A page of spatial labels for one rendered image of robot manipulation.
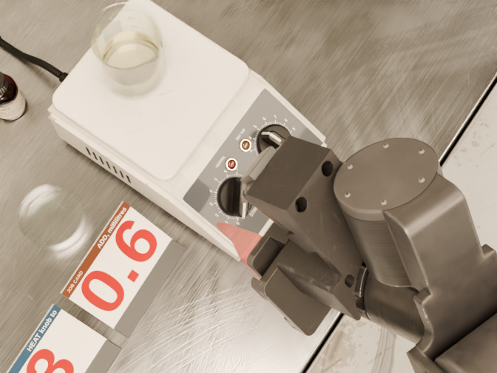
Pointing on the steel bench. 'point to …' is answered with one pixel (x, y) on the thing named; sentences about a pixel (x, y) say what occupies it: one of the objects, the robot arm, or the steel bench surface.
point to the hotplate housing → (208, 146)
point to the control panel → (211, 175)
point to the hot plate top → (157, 101)
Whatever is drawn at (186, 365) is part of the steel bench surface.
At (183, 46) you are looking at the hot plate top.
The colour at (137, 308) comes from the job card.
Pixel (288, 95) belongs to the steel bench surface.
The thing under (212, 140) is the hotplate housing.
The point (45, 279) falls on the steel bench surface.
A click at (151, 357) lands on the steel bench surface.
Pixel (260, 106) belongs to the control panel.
